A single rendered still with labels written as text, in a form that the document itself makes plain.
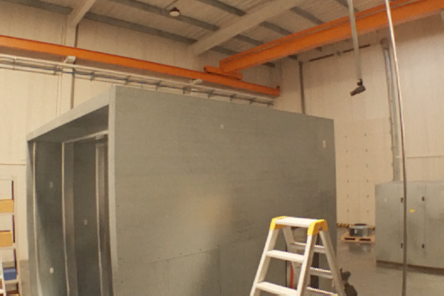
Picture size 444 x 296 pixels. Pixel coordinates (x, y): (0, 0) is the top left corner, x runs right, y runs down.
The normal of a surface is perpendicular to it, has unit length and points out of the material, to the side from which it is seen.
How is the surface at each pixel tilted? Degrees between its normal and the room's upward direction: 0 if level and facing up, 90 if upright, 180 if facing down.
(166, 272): 90
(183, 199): 90
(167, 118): 90
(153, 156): 90
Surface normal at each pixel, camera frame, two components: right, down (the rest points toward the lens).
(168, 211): 0.67, -0.08
